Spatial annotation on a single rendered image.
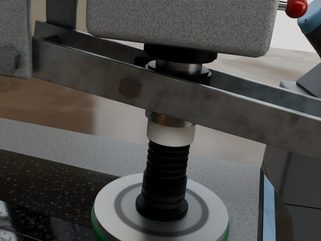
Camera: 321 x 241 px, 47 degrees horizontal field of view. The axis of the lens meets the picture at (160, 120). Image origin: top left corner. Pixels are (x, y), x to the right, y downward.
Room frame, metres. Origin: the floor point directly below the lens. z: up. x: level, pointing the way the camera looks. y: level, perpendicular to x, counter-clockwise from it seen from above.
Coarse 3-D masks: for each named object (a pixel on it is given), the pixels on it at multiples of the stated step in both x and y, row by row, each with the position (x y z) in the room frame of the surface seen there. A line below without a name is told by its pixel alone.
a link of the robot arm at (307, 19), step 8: (320, 0) 1.50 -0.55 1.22; (312, 8) 1.50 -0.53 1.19; (320, 8) 1.44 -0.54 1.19; (304, 16) 1.49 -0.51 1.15; (312, 16) 1.44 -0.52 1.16; (320, 16) 1.43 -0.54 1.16; (304, 24) 1.46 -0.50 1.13; (312, 24) 1.44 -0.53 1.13; (320, 24) 1.43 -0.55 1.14; (304, 32) 1.49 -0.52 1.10; (312, 32) 1.45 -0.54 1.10; (320, 32) 1.44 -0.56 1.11; (312, 40) 1.47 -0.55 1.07; (320, 40) 1.45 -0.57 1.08; (320, 48) 1.47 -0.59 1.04
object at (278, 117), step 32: (64, 32) 0.57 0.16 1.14; (0, 64) 0.43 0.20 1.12; (32, 64) 0.46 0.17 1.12; (64, 64) 0.46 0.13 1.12; (96, 64) 0.45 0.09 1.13; (128, 64) 0.45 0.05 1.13; (128, 96) 0.44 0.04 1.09; (160, 96) 0.44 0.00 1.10; (192, 96) 0.44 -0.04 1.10; (224, 96) 0.43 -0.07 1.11; (256, 96) 0.54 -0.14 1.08; (288, 96) 0.53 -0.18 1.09; (224, 128) 0.43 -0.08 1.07; (256, 128) 0.43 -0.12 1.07; (288, 128) 0.43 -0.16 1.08; (320, 128) 0.42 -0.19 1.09
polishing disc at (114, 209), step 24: (120, 192) 0.53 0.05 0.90; (192, 192) 0.55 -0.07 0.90; (96, 216) 0.46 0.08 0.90; (120, 216) 0.46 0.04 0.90; (192, 216) 0.48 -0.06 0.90; (216, 216) 0.49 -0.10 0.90; (120, 240) 0.41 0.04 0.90; (144, 240) 0.42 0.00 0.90; (168, 240) 0.42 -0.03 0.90; (192, 240) 0.43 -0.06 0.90; (216, 240) 0.43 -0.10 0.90
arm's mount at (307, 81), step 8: (320, 64) 1.64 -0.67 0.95; (312, 72) 1.62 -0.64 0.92; (320, 72) 1.58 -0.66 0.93; (304, 80) 1.60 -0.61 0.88; (312, 80) 1.56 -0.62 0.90; (320, 80) 1.51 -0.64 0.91; (304, 88) 1.56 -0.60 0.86; (312, 88) 1.50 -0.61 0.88; (320, 88) 1.46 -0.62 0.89; (320, 96) 1.40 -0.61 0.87
